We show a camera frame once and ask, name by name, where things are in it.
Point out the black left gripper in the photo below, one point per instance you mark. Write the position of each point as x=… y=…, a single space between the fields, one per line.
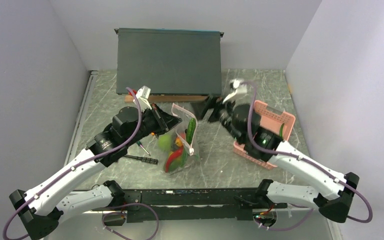
x=165 y=122

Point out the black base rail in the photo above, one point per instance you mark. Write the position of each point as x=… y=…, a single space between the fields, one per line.
x=241 y=204

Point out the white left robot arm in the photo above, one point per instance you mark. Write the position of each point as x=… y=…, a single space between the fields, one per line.
x=42 y=208

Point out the long green chili pepper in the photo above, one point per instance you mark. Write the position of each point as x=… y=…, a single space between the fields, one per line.
x=281 y=130

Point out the black T-handle tool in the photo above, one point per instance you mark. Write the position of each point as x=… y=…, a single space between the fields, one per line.
x=143 y=159

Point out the orange-green mango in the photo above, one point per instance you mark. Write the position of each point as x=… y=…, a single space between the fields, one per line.
x=177 y=162

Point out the clear pink-dotted zip bag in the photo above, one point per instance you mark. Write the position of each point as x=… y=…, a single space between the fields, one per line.
x=191 y=153

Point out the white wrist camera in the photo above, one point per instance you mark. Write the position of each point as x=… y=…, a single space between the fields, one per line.
x=238 y=89
x=142 y=96

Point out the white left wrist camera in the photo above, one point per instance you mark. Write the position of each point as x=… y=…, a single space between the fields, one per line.
x=142 y=96

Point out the green cucumber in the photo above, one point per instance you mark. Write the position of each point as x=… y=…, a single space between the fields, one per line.
x=189 y=134

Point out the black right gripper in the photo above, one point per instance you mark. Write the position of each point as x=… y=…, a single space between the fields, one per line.
x=201 y=108

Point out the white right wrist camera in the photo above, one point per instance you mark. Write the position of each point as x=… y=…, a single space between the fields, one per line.
x=238 y=89

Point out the red chili pepper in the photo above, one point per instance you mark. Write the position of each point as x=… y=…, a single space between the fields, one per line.
x=171 y=158

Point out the dark grey rack box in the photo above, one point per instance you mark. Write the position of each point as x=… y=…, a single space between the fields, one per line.
x=169 y=61

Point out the green-handled screwdriver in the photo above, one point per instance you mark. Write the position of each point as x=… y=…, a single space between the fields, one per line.
x=139 y=143

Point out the wooden block under box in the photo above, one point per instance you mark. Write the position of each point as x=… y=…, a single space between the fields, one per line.
x=175 y=98

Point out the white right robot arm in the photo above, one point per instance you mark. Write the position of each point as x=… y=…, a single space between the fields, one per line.
x=262 y=136

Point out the green apple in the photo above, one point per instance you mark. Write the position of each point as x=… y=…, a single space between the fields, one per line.
x=165 y=142

